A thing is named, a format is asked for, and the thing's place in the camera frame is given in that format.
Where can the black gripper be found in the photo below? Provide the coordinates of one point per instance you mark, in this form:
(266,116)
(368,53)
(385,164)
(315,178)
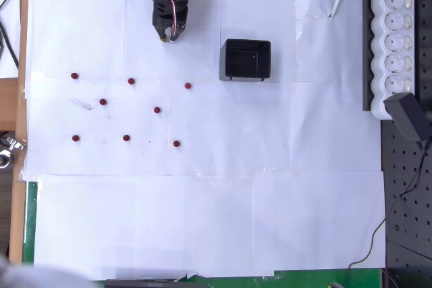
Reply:
(164,22)

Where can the black square bin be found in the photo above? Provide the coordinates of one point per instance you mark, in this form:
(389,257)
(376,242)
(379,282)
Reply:
(226,62)

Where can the brown wooden board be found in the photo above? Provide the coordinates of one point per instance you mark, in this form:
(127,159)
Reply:
(23,31)

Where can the white paper table cover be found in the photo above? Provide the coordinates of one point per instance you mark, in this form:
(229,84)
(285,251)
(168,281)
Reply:
(202,217)

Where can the silver metal clamp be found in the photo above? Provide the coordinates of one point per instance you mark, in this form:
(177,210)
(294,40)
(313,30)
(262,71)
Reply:
(13,143)

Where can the round metal knob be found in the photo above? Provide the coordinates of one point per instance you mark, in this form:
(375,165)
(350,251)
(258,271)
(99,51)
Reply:
(3,160)

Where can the white power strip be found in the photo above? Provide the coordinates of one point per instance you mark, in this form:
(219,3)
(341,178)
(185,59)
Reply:
(393,48)

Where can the green cutting mat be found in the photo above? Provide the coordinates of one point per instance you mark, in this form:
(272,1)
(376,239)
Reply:
(30,217)

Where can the dark ribbed panel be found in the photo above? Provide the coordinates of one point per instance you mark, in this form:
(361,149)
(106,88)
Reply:
(6,207)

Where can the black power adapter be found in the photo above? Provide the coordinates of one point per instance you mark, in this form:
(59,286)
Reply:
(405,116)

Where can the flat black device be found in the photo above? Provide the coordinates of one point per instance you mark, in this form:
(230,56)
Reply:
(152,284)

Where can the blurred grey object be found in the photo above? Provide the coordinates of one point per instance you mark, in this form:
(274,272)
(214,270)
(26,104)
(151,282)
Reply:
(33,274)

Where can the black pegboard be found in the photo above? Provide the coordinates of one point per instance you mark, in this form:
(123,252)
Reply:
(405,200)

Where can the black shelf rail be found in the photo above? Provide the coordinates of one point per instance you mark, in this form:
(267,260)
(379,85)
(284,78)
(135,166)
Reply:
(367,48)

